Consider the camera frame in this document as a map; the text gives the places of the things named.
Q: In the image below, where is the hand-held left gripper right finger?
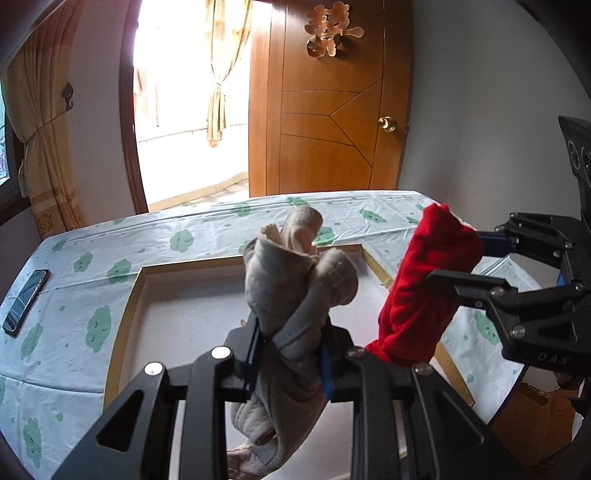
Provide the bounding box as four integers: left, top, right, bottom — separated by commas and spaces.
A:
318, 323, 522, 480

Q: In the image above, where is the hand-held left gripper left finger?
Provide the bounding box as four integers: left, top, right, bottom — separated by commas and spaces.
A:
51, 318, 267, 480

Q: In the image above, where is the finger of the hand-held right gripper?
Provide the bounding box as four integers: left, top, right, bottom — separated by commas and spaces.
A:
427, 270, 589, 325
478, 212, 578, 268

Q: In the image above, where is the plain red underwear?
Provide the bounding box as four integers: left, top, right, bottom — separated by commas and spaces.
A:
364, 202, 485, 367

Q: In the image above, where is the shallow cardboard box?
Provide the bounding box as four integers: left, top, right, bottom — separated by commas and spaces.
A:
104, 242, 476, 480

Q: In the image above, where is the grey quilted underwear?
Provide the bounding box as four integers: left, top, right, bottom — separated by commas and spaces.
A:
228, 206, 361, 478

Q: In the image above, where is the brown cardboard carton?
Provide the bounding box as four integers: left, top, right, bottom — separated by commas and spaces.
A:
505, 369, 587, 467

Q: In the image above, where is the wooden door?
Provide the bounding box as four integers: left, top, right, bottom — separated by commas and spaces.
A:
248, 0, 414, 197

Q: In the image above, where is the black smartphone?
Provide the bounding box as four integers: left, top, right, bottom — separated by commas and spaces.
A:
2, 269, 51, 337

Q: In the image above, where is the sheer yellow curtain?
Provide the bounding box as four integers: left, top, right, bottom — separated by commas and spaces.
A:
205, 0, 254, 148

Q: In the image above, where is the yellow patterned curtain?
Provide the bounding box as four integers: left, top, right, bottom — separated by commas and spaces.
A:
2, 0, 90, 238

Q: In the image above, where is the gold paper door ornament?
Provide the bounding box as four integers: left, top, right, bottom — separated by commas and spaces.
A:
302, 2, 365, 58

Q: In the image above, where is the dark-framed window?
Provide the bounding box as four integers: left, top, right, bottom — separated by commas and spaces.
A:
0, 74, 31, 217

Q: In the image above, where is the brown door frame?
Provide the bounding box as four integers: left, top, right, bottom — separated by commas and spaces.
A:
117, 0, 148, 215

